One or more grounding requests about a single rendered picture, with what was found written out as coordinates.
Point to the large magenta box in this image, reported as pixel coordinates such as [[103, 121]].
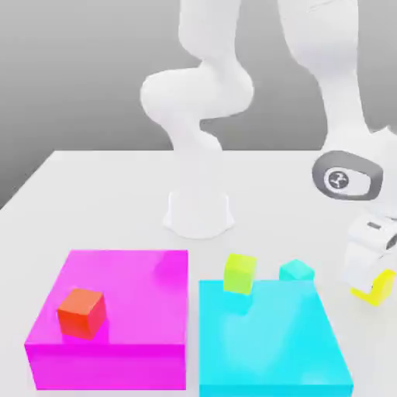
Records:
[[114, 322]]

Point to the small teal cube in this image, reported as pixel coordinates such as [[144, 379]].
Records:
[[296, 270]]

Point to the small lime green cube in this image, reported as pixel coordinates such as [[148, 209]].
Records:
[[239, 274]]

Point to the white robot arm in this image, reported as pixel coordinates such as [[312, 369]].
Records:
[[198, 130]]

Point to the small red cube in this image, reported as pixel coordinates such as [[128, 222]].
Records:
[[81, 314]]

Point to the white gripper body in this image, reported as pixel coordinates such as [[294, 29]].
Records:
[[358, 263]]

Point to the large cyan box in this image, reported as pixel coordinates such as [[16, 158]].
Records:
[[269, 338]]

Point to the small yellow cube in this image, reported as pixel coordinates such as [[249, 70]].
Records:
[[379, 290]]

